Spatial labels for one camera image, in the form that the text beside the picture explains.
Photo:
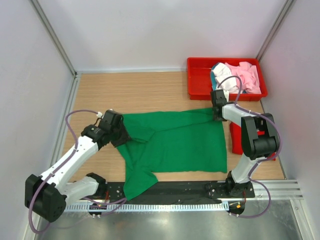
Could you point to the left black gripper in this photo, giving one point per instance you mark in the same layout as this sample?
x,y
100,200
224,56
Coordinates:
x,y
125,136

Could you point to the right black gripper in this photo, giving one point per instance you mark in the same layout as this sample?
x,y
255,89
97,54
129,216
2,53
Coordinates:
x,y
217,118

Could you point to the green t shirt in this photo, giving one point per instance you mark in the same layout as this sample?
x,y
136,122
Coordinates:
x,y
169,142

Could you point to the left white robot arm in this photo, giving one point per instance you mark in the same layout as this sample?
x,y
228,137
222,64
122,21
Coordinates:
x,y
48,194

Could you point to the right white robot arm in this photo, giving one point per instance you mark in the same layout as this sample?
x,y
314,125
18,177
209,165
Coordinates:
x,y
260,141

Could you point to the red plastic bin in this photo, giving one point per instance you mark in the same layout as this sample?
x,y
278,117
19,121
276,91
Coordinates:
x,y
199,82

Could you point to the white t shirt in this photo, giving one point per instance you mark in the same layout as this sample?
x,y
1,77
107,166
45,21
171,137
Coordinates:
x,y
225,80

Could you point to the folded red t shirt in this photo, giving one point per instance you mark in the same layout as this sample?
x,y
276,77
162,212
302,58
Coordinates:
x,y
236,138

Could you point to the pink t shirt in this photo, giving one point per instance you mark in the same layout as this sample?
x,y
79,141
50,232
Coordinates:
x,y
248,74

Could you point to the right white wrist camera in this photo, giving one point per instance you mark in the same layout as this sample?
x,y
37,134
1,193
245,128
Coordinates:
x,y
226,94

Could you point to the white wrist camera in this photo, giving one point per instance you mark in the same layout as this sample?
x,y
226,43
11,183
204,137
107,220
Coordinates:
x,y
226,94
99,115

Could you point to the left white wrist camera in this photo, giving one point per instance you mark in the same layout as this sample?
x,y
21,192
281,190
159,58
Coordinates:
x,y
99,115

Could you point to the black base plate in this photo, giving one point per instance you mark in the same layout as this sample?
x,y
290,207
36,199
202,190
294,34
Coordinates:
x,y
173,192

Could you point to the front aluminium rail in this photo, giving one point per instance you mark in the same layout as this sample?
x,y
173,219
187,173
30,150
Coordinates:
x,y
283,189

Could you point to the slotted cable duct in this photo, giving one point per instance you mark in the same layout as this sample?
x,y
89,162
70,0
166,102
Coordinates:
x,y
90,207

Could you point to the right aluminium frame post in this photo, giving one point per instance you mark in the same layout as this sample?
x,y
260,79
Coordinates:
x,y
277,24

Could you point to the aluminium frame post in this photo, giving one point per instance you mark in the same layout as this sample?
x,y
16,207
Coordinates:
x,y
52,34
277,24

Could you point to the left aluminium frame post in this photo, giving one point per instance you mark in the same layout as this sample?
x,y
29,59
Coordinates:
x,y
52,34

